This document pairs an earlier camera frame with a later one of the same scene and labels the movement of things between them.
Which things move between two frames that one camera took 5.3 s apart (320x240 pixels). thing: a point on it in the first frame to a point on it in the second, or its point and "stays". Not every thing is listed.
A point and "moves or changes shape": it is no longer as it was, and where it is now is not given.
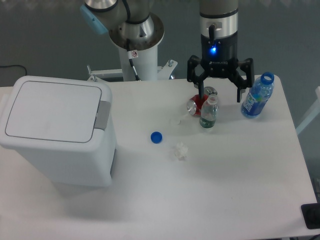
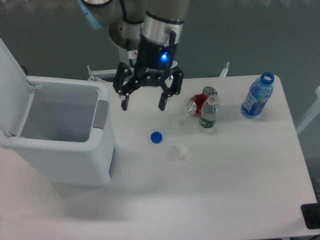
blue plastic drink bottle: x=258 y=95 stays
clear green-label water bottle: x=209 y=113 stays
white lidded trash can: x=66 y=125 moves or changes shape
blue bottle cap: x=156 y=137 stays
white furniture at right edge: x=315 y=111 stays
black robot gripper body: x=219 y=56 to x=155 y=60
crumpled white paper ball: x=181 y=151 stays
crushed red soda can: x=194 y=105 stays
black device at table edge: x=311 y=214 stays
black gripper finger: x=193 y=61 to x=122 y=71
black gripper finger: x=247 y=66 to x=177 y=74
